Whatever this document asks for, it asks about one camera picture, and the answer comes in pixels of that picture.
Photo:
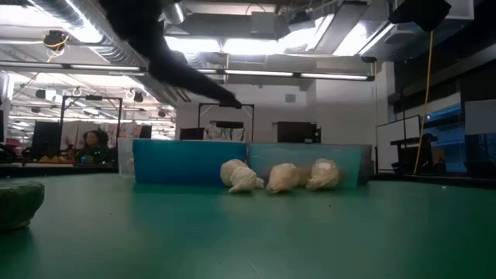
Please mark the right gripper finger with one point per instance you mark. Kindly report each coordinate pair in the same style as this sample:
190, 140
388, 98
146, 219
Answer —
422, 13

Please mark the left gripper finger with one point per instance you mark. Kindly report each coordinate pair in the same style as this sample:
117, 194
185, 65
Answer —
186, 79

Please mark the small white garlic bulb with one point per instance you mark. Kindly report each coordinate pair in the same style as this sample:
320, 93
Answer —
244, 180

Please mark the black monitor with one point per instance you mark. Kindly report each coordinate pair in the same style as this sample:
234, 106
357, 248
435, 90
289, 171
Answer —
296, 132
191, 134
145, 131
46, 133

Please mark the black ceiling device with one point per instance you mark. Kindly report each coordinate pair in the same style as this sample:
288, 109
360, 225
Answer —
56, 40

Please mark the dark blue plastic bin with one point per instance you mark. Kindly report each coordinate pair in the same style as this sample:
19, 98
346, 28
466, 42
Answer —
174, 160

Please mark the long ceiling light bar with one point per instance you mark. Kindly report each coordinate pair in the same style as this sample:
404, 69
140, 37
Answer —
271, 73

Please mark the clear plastic basket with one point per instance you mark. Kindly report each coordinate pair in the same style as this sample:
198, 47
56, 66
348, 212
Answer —
122, 155

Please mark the teal plastic bin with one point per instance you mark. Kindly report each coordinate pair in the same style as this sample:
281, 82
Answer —
271, 153

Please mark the person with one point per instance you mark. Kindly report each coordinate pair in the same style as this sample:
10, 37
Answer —
93, 149

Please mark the whiteboard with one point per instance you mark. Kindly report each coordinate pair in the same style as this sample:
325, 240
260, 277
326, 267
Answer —
395, 133

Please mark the black side table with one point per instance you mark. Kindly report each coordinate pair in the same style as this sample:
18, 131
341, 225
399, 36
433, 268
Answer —
410, 155

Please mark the grey translucent plastic basket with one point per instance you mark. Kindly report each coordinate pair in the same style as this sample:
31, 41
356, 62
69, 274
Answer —
367, 166

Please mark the black rig frame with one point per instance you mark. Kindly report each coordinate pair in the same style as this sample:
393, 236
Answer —
248, 116

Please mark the wall vent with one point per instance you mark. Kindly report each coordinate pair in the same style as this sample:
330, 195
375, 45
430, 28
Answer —
290, 98

